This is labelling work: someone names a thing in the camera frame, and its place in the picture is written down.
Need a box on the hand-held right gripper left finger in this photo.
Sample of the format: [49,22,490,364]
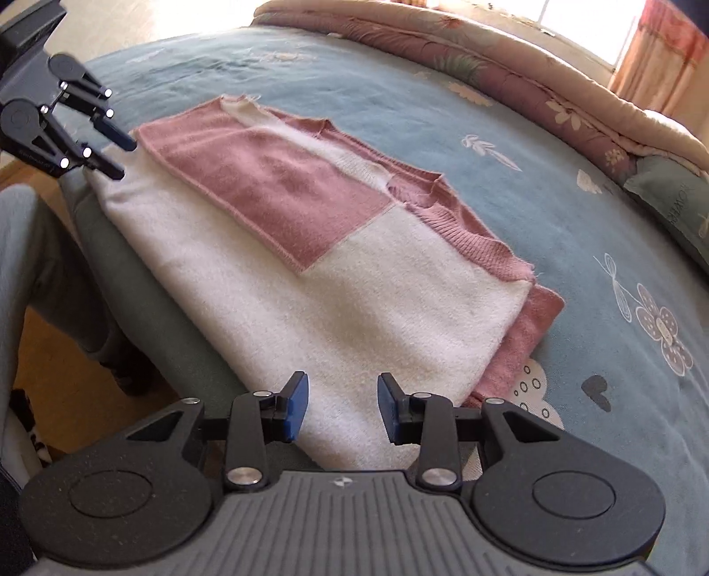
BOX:
[126,371,310,491]

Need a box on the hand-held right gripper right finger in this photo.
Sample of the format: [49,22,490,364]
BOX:
[377,372,563,491]

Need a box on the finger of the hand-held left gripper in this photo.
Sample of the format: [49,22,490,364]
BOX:
[58,72,138,152]
[23,108,125,181]

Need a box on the pink and white knit sweater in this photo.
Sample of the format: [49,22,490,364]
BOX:
[83,94,567,483]

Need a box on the person's grey trouser leg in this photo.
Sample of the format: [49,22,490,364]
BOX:
[0,184,136,397]

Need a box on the blue floral bed sheet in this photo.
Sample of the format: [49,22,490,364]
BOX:
[83,16,709,555]

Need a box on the black and white patterned fabric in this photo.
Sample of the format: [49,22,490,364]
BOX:
[0,388,56,471]

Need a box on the grey-green pillow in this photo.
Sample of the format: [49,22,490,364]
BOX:
[623,154,709,258]

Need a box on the pink floral folded quilt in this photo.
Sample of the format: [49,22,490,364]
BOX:
[252,0,709,183]

